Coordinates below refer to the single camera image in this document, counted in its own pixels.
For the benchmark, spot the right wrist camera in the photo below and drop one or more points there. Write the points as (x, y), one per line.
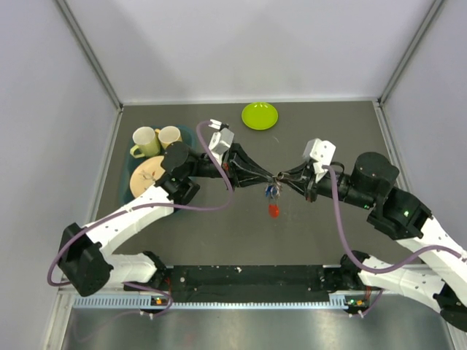
(320, 153)

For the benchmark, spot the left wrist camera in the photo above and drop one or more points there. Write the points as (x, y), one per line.
(221, 140)

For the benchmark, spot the teal plastic basin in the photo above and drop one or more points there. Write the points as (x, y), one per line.
(129, 164)

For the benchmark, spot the lime green plate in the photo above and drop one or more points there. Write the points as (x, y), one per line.
(259, 116)

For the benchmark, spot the grey slotted cable duct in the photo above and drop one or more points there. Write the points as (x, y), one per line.
(155, 302)

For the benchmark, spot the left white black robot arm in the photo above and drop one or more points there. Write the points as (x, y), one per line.
(87, 254)

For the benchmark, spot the patterned wooden plate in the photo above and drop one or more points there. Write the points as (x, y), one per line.
(145, 175)

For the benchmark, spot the mustard yellow mug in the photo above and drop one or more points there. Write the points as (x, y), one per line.
(168, 135)

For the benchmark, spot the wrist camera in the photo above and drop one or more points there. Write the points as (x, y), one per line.
(221, 140)
(320, 153)

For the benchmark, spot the red-handled metal key holder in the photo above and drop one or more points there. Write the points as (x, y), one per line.
(273, 203)

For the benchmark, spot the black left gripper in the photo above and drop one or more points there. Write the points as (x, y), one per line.
(235, 156)

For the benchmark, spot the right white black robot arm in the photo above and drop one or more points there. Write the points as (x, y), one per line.
(435, 274)

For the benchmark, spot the pale green mug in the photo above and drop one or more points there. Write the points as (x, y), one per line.
(146, 144)

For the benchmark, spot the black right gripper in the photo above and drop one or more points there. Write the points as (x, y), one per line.
(309, 189)

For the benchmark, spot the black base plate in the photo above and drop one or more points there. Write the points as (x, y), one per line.
(312, 277)

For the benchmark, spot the aluminium frame rail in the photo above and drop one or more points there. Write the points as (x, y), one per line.
(90, 278)

